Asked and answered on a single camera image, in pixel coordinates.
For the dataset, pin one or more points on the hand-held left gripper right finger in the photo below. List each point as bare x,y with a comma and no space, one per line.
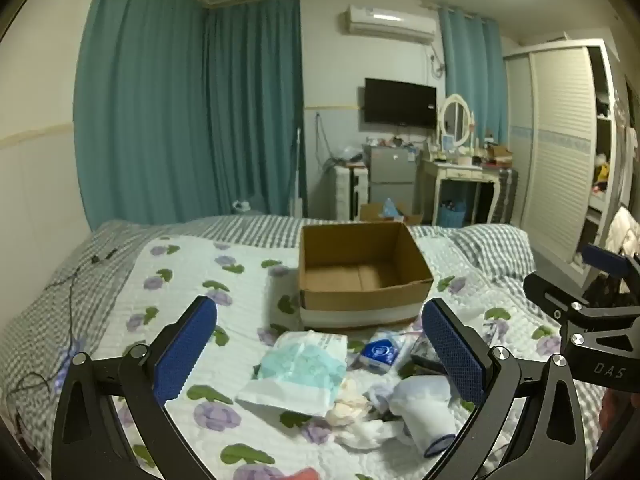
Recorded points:
452,350

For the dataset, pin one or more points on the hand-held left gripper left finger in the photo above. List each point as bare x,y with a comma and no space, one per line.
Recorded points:
187,345

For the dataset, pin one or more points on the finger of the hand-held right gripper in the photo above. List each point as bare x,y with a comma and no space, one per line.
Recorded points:
607,260
550,292

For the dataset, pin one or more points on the pink soft item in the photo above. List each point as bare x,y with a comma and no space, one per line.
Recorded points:
302,475

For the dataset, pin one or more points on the dark plastic packet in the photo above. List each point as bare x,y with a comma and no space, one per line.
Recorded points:
424,355

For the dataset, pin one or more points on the white cloth with blue trim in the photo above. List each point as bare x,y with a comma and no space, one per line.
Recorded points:
425,410

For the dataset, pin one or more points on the blue tissue pack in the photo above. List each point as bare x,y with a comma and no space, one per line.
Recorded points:
382,352

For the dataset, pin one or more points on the white floral quilt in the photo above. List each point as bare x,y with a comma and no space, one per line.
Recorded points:
235,285

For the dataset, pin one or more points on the yellow plush toy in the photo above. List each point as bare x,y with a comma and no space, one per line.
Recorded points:
602,172

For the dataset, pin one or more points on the teal face mask packet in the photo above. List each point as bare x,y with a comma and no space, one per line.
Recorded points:
297,367

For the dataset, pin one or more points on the white crumpled cloth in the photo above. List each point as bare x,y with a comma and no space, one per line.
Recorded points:
367,432

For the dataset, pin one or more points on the open brown cardboard box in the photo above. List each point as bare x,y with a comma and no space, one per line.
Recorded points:
360,272

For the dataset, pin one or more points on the white sliding door wardrobe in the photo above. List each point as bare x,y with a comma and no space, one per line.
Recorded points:
555,150

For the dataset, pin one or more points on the blue plastic basket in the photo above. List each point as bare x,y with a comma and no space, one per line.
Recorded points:
452,215

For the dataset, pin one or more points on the grey checked bed sheet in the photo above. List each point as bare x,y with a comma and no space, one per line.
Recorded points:
60,300

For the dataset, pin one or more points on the brown box on dresser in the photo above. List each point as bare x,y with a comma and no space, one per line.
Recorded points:
500,154

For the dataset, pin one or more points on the white dressing table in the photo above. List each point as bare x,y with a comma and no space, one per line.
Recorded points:
457,172

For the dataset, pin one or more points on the teal tissue bag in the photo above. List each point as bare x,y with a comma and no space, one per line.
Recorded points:
391,208

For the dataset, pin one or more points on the small cardboard box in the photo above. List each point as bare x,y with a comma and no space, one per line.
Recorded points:
372,212

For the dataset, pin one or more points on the silver mini fridge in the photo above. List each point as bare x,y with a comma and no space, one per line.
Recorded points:
392,170

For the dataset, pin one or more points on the white low cabinet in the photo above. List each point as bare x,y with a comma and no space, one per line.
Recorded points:
345,190

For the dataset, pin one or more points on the white oval mirror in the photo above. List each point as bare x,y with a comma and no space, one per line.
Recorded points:
455,115

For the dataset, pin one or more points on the narrow teal curtain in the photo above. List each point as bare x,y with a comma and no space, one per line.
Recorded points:
472,75

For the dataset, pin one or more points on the wide teal curtain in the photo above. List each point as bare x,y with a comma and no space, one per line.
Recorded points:
190,110

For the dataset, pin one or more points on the white air conditioner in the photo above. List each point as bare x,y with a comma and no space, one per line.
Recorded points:
390,22

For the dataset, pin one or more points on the black wall television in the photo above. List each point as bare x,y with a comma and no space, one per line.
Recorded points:
400,102

